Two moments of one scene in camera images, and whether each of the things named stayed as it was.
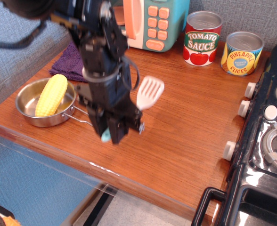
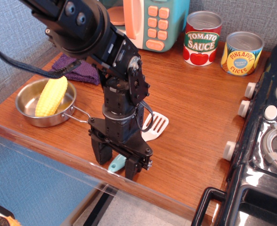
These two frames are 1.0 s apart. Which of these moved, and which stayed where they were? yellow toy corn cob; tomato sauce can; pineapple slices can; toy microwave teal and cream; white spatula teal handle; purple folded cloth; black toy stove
Moved: white spatula teal handle
Stayed: yellow toy corn cob; purple folded cloth; black toy stove; pineapple slices can; toy microwave teal and cream; tomato sauce can
